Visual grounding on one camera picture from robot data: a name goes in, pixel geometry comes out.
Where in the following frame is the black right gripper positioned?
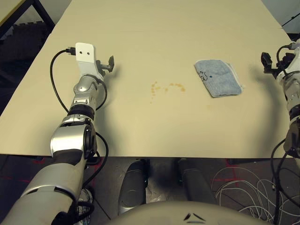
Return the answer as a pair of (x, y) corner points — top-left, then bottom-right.
(261, 52), (293, 75)

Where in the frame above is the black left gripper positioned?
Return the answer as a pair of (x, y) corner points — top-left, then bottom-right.
(96, 55), (115, 75)

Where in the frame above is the light blue rag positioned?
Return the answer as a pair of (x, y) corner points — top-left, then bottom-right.
(194, 59), (245, 98)

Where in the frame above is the black foam floor mat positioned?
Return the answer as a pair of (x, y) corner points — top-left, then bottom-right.
(0, 22), (52, 79)

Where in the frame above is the grey left robot leg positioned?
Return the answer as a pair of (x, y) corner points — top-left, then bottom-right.
(118, 158), (149, 215)

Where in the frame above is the grey robot leg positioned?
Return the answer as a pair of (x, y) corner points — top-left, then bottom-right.
(176, 158), (218, 205)
(118, 158), (149, 215)

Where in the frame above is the crumpled clear plastic sheet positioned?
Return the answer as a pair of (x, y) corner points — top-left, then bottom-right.
(144, 181), (166, 205)

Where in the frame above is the grey right robot leg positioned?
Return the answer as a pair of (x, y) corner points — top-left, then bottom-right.
(176, 158), (218, 205)

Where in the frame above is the beige robot torso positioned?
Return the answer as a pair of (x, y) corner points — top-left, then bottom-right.
(108, 201), (267, 225)

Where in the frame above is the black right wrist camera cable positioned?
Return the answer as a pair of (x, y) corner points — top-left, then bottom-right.
(276, 44), (295, 69)

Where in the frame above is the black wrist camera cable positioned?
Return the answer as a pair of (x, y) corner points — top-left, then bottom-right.
(49, 47), (76, 113)
(276, 44), (295, 69)

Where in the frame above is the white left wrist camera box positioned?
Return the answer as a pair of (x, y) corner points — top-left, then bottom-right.
(75, 42), (105, 79)

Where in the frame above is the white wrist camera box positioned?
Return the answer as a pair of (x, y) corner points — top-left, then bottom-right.
(75, 42), (105, 79)
(288, 39), (300, 73)

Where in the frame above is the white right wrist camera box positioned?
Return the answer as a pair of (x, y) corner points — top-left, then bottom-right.
(288, 39), (300, 73)

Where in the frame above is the black left wrist camera cable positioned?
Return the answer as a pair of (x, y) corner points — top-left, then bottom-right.
(49, 47), (76, 113)

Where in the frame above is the black metal table frame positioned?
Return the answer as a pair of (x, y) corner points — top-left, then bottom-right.
(0, 0), (56, 41)

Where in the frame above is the black left elbow cable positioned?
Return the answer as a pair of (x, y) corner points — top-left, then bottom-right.
(82, 132), (110, 188)

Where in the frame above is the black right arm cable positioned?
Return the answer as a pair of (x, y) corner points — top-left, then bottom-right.
(270, 137), (300, 225)

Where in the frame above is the white cable bundle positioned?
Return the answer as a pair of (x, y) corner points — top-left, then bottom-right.
(210, 163), (300, 225)

